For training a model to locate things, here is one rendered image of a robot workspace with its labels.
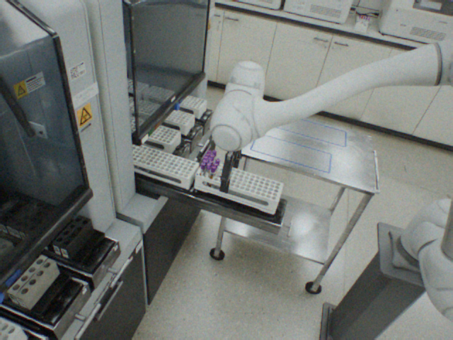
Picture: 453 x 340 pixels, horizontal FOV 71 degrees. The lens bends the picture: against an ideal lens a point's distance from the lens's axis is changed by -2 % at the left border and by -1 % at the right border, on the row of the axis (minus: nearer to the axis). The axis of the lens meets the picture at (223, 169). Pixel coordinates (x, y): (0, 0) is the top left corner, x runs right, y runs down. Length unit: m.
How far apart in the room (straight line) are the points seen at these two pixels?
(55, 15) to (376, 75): 0.71
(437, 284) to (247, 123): 0.71
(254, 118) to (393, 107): 2.81
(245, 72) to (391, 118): 2.78
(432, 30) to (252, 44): 1.52
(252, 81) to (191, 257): 1.32
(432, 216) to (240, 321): 1.06
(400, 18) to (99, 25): 2.71
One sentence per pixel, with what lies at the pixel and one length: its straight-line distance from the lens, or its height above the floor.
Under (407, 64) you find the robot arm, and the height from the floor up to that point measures 1.39.
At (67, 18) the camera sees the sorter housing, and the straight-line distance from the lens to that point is 0.77.
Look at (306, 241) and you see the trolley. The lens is 1.83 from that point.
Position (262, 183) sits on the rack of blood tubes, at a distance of 1.14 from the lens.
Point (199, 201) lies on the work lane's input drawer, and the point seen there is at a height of 0.79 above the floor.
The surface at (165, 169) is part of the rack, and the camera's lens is 1.18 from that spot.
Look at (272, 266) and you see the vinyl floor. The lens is 2.02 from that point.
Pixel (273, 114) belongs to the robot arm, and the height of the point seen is 1.26.
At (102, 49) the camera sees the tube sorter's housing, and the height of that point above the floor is 1.32.
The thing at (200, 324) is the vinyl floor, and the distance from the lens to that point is 1.79.
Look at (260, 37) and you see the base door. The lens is 3.32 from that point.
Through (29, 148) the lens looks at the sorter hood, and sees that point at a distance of 0.73.
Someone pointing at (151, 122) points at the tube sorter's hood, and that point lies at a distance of 1.17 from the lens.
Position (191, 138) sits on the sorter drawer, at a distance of 1.42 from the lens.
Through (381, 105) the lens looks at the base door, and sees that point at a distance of 3.48.
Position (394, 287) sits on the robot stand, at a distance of 1.44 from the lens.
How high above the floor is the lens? 1.64
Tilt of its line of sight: 40 degrees down
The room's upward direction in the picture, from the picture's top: 9 degrees clockwise
